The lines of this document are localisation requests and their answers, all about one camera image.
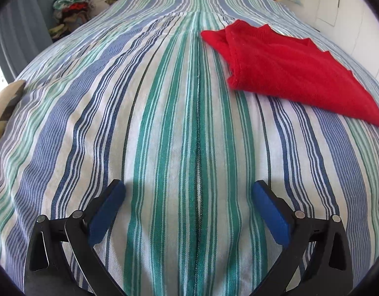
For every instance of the blue green striped bedspread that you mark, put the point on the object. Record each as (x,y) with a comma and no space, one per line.
(136,95)

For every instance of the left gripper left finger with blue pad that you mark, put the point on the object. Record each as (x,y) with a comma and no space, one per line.
(47,271)

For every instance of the red knit sweater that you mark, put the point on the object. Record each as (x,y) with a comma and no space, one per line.
(266,62)

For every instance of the beige patterned cushion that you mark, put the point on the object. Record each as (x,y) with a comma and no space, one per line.
(9,97)

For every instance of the pile of mixed clothes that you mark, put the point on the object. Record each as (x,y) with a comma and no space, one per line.
(69,15)

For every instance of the blue-grey curtain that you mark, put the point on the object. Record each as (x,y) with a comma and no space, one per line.
(24,33)

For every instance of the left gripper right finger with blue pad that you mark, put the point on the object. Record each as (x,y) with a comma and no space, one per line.
(329,271)

